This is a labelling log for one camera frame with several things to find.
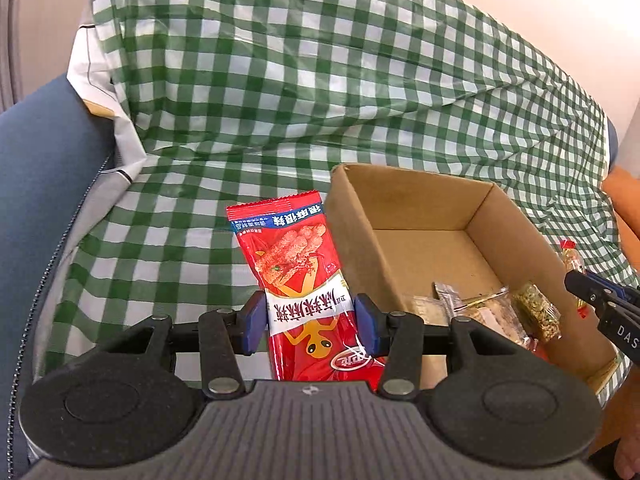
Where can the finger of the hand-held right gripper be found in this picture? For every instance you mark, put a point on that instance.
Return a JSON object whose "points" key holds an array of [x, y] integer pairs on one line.
{"points": [[587, 287]]}

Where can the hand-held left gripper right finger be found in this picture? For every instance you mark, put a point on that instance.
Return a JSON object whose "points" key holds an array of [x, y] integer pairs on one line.
{"points": [[367, 327]]}

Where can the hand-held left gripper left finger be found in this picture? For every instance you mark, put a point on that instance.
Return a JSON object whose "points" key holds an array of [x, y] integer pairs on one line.
{"points": [[254, 325]]}

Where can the small red packet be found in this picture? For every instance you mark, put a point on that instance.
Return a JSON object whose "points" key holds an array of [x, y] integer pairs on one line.
{"points": [[571, 257]]}

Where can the clear bag of seed brittle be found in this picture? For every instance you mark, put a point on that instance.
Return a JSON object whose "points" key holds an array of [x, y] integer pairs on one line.
{"points": [[537, 312]]}

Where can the white rice cracker packet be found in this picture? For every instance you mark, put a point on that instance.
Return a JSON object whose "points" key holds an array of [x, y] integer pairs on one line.
{"points": [[430, 310]]}

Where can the long red snack packet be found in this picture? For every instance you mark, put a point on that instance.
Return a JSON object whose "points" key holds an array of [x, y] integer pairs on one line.
{"points": [[295, 270]]}

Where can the silver clear packet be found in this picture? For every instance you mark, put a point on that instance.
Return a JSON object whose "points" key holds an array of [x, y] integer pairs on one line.
{"points": [[450, 297]]}

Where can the cardboard box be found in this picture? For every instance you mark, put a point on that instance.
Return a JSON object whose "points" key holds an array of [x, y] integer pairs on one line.
{"points": [[425, 255]]}

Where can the clear bag of cookies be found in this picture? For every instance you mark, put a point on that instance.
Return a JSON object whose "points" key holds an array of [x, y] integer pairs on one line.
{"points": [[495, 322]]}

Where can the orange cushion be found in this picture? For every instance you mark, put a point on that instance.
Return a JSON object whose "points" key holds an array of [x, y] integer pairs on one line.
{"points": [[625, 200]]}

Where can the blue sofa armrest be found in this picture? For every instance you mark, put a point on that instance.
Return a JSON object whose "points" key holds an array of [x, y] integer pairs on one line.
{"points": [[611, 145]]}

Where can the green checkered cloth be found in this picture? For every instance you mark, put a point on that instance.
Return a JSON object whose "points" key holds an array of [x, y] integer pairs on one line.
{"points": [[300, 85]]}

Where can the white cloth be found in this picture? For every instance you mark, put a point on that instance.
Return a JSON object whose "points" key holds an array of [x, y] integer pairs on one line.
{"points": [[90, 70]]}

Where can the grey curtain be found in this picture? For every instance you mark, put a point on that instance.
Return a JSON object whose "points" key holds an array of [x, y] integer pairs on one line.
{"points": [[10, 35]]}

